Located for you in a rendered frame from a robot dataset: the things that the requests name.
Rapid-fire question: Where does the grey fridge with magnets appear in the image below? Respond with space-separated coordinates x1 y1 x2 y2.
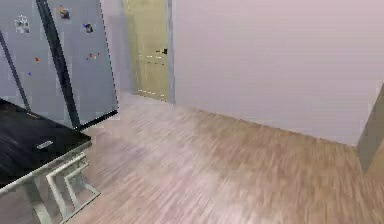
0 0 120 131

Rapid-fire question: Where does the pale yellow room door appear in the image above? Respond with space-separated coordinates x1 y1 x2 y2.
123 0 171 102

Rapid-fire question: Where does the black fridge handle bar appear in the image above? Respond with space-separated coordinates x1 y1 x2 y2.
35 0 82 130
0 31 32 112

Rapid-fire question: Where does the small grey flat remote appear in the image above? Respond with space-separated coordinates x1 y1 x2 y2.
36 140 54 150

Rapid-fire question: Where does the black top grey table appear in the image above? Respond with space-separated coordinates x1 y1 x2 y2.
0 98 102 224

